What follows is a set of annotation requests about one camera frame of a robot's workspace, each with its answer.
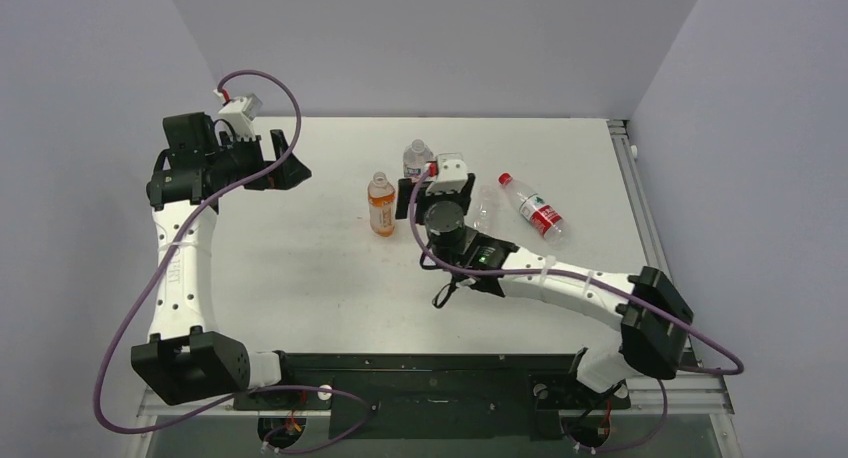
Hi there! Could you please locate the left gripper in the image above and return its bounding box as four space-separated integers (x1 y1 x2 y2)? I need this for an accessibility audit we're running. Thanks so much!
206 129 309 191

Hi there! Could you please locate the clear crushed bottle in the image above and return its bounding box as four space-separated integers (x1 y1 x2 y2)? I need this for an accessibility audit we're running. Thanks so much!
472 185 501 235

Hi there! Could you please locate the clear blue-label bottle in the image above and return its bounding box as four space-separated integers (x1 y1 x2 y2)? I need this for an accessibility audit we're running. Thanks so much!
402 139 434 181

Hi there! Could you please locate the orange tea bottle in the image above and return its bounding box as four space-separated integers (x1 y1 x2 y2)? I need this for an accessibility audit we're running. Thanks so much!
367 172 396 237

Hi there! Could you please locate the red-cap water bottle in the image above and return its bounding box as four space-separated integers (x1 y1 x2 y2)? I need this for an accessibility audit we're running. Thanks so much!
498 173 565 246

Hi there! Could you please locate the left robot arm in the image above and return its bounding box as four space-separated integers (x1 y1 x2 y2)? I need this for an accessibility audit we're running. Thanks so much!
131 112 312 408

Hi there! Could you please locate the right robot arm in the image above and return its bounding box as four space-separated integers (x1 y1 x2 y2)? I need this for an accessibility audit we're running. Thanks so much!
396 174 693 405

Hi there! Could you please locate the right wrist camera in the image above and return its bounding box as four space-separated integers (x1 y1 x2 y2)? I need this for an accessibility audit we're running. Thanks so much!
426 153 468 196

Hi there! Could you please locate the aluminium frame rail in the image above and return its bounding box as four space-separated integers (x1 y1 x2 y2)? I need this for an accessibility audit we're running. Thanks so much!
606 118 735 417

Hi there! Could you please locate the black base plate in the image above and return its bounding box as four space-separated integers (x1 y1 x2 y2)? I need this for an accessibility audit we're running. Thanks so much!
234 353 631 441

